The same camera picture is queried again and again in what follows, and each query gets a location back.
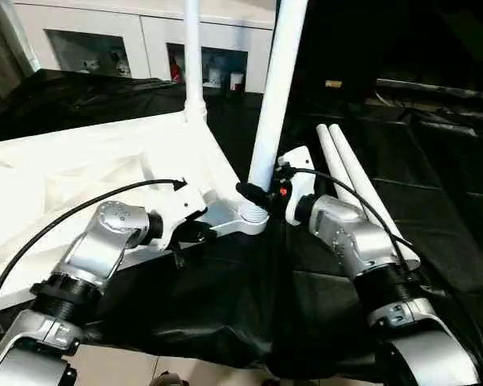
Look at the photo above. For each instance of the white plastic table top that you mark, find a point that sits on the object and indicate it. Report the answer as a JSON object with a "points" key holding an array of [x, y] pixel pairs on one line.
{"points": [[84, 169]]}

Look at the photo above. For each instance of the black case with gold label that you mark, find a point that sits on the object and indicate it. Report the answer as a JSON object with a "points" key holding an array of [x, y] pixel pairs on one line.
{"points": [[338, 44]]}

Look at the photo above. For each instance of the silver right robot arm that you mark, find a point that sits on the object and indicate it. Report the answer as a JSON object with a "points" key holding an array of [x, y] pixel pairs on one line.
{"points": [[354, 241]]}

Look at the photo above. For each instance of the black mat cover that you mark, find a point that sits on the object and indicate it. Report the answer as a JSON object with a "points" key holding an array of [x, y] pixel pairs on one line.
{"points": [[225, 305]]}

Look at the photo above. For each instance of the dark robot foot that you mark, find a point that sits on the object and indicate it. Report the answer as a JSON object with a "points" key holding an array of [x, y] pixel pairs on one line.
{"points": [[171, 380]]}

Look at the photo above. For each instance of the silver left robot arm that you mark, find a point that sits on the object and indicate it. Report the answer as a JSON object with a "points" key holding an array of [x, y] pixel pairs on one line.
{"points": [[100, 233]]}

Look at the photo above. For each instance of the white cabinet with glass doors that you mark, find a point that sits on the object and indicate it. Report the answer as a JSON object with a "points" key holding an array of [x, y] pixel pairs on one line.
{"points": [[145, 24]]}

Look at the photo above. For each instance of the grey metal rod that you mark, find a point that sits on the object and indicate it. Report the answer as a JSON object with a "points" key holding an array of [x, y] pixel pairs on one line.
{"points": [[438, 89]]}

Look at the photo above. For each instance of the white plastic table leg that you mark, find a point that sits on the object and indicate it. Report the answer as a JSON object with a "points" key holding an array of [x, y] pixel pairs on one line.
{"points": [[326, 153], [194, 60], [277, 100], [356, 171]]}

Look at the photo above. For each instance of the grey curtain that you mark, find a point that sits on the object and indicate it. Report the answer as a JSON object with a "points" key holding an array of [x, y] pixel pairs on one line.
{"points": [[0, 48]]}

